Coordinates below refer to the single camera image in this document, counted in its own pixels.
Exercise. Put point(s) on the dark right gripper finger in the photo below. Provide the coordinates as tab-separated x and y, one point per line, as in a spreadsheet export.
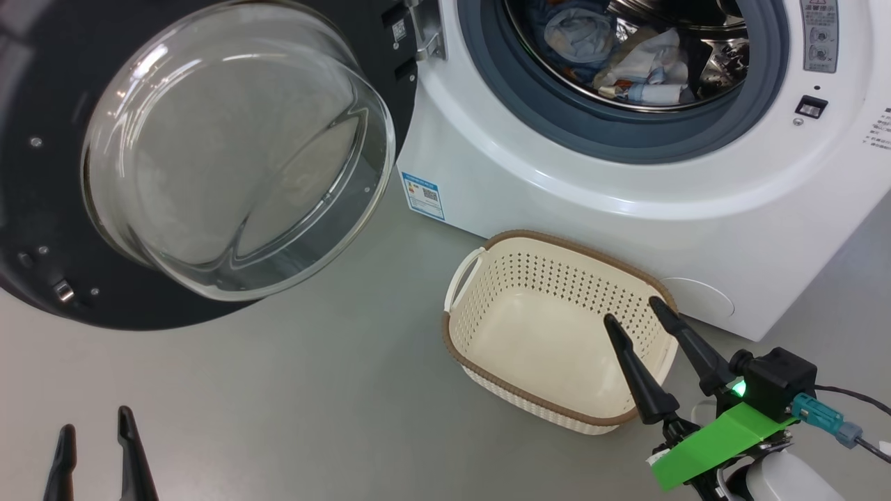
699	358
644	386

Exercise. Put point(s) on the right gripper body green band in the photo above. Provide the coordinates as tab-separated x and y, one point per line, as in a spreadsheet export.
724	438

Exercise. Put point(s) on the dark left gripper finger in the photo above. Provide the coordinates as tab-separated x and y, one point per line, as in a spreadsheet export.
62	473
136	466

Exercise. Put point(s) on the black glass washing machine door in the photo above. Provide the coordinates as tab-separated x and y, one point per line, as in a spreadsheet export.
42	209

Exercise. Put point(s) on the light blue white printed garment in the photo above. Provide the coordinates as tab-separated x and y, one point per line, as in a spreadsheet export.
647	62

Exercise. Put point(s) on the blue striped printed garment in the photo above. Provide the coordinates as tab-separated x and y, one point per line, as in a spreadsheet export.
578	35

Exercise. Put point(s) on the cream perforated laundry basket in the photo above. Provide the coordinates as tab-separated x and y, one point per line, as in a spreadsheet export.
529	334

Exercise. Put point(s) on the white front-load washing machine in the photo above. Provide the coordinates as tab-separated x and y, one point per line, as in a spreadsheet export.
626	188

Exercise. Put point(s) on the grey rubber door gasket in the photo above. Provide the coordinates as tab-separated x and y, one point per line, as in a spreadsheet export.
529	104

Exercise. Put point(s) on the metal door hinge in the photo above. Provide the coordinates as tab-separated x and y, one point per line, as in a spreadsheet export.
430	42

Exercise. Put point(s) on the round white filter cover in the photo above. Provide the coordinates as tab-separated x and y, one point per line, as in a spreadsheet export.
703	303

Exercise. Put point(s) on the blue energy label sticker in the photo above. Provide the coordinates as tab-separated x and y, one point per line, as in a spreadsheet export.
422	195

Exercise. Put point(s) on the small printed text sticker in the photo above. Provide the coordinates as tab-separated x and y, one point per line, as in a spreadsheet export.
882	129

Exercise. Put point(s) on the stainless steel washer drum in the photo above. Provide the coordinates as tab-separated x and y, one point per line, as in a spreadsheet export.
724	62

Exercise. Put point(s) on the grey warning sticker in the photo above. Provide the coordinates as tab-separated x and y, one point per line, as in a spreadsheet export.
820	38

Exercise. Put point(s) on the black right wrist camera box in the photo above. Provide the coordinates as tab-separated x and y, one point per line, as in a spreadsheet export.
779	379

